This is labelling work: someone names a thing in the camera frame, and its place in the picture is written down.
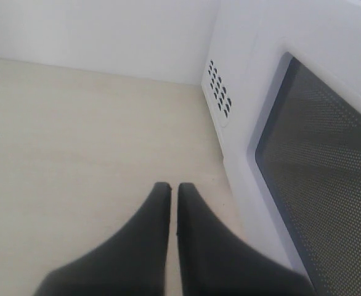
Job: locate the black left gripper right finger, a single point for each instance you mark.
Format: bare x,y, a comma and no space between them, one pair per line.
214,261

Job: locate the white microwave oven body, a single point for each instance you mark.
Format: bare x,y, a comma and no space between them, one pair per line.
252,45

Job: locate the white microwave door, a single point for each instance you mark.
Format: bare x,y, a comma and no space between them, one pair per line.
300,192

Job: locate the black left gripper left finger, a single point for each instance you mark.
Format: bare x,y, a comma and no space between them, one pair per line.
131,262

